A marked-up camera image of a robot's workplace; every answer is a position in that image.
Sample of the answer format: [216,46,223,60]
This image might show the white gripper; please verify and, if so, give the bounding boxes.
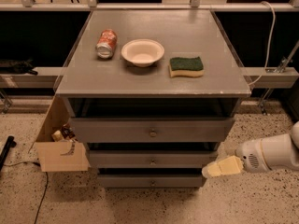
[202,138,270,178]

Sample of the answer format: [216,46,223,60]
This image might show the black item on shelf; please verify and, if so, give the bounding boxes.
[0,59,38,76]

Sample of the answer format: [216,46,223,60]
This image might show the black floor cable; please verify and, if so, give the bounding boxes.
[2,161,50,224]

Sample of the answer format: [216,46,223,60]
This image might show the orange soda can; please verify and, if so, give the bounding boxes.
[95,29,118,59]

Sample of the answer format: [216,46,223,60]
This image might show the white paper bowl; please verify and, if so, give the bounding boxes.
[121,39,164,67]

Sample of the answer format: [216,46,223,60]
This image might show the metal frame rail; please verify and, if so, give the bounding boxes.
[0,2,299,12]

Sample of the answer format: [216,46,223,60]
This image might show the grey bottom drawer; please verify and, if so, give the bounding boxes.
[98,175,206,189]

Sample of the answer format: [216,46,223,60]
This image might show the grey drawer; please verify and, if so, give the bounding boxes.
[69,118,235,143]
[98,175,206,189]
[88,150,217,168]

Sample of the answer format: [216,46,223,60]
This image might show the grey top drawer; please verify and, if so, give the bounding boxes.
[69,118,235,143]

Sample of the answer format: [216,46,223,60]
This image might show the items inside cardboard box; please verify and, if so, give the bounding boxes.
[51,123,76,142]

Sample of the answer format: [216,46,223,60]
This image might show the grey middle drawer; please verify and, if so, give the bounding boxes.
[88,150,217,168]

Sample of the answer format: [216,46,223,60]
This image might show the grey drawer cabinet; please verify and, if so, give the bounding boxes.
[56,9,250,175]

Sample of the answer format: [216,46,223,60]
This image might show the white hanging cable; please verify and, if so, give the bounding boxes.
[248,0,278,87]

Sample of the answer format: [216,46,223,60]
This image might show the green yellow sponge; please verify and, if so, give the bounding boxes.
[169,57,204,77]

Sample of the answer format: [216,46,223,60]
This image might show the cardboard box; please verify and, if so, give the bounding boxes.
[34,96,91,173]

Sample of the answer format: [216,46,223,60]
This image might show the black object on floor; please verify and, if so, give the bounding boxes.
[0,135,16,171]

